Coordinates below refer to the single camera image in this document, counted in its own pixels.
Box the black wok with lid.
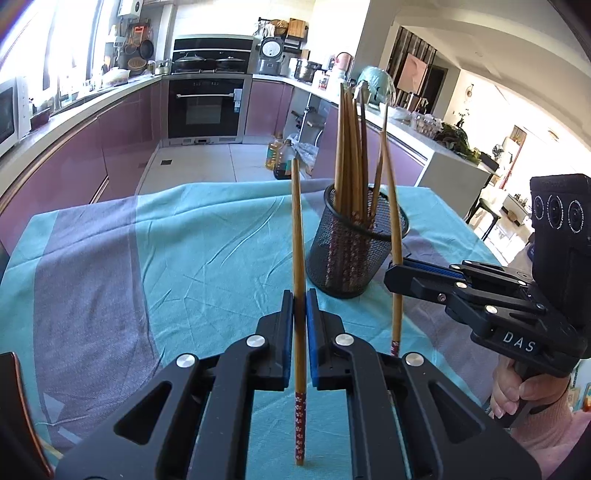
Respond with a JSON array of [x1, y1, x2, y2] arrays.
[[174, 52, 208, 71], [213, 54, 249, 71]]

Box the dark wooden chair back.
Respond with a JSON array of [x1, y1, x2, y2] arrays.
[[0, 352, 52, 480]]

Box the yellow oil bottle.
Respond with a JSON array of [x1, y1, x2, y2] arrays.
[[265, 134, 285, 169]]

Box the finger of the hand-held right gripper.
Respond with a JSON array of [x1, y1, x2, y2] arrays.
[[384, 267, 546, 330], [390, 260, 537, 291]]

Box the teal mesh food cover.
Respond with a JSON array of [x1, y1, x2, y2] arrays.
[[358, 66, 396, 105]]

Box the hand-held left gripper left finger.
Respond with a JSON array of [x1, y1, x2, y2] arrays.
[[55, 290, 295, 480]]

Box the dark sauce bottle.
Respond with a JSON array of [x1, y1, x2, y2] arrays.
[[273, 138, 301, 181]]

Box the person's right hand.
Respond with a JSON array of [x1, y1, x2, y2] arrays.
[[489, 362, 572, 420]]

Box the pink wall painting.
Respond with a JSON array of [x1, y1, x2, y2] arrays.
[[399, 53, 428, 94]]

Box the hanging black pans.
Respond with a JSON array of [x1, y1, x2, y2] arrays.
[[115, 23, 156, 58]]

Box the silver rice cooker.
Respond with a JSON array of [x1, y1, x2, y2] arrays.
[[256, 38, 284, 76]]

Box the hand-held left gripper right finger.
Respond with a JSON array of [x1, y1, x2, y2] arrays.
[[305, 288, 542, 480]]

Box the purple kitchen cabinets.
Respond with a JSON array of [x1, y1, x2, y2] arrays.
[[0, 76, 426, 259]]

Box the leafy green vegetables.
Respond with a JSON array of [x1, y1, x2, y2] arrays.
[[436, 121, 482, 160]]

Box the teal and grey tablecloth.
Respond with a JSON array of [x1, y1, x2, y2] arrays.
[[0, 178, 509, 480]]

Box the white microwave oven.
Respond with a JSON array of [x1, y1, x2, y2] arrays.
[[0, 76, 31, 158]]

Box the black mesh utensil holder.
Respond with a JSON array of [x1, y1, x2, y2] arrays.
[[305, 182, 411, 300]]

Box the crumpled plastic bag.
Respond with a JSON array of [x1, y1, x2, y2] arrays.
[[295, 142, 320, 179]]

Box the stainless steel pot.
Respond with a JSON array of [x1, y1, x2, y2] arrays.
[[294, 59, 322, 83]]

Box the black stool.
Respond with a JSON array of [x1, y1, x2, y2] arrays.
[[466, 198, 502, 241]]

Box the person's right forearm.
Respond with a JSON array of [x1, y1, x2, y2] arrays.
[[507, 383, 591, 480]]

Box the black built-in oven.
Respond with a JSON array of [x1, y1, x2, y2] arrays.
[[167, 76, 253, 140]]

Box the bunch of bamboo chopsticks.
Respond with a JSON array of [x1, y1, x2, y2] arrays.
[[325, 80, 391, 289]]

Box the kitchen window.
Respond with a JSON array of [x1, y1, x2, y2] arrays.
[[0, 0, 108, 103]]

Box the bamboo chopstick with patterned end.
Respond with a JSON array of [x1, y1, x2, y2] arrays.
[[379, 129, 404, 357], [290, 157, 309, 467]]

